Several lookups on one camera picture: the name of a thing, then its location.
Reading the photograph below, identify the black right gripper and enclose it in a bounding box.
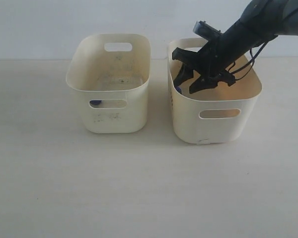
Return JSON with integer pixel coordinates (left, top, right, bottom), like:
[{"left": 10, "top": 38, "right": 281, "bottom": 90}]
[{"left": 172, "top": 23, "right": 236, "bottom": 94}]

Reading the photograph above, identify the blue-capped tube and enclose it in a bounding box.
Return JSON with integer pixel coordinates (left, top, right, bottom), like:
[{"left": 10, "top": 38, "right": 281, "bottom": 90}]
[
  {"left": 175, "top": 87, "right": 182, "bottom": 94},
  {"left": 89, "top": 100, "right": 102, "bottom": 107}
]

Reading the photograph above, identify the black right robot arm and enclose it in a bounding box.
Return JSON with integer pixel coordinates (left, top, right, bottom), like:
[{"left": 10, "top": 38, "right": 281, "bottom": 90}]
[{"left": 171, "top": 0, "right": 298, "bottom": 94}]

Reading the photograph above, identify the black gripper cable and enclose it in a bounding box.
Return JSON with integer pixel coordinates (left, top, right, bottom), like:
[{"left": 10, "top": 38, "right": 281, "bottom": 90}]
[{"left": 225, "top": 39, "right": 270, "bottom": 80}]

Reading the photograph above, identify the cream plastic bin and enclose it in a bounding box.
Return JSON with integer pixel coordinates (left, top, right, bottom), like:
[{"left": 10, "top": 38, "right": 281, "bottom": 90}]
[
  {"left": 167, "top": 38, "right": 262, "bottom": 145},
  {"left": 66, "top": 33, "right": 151, "bottom": 134}
]

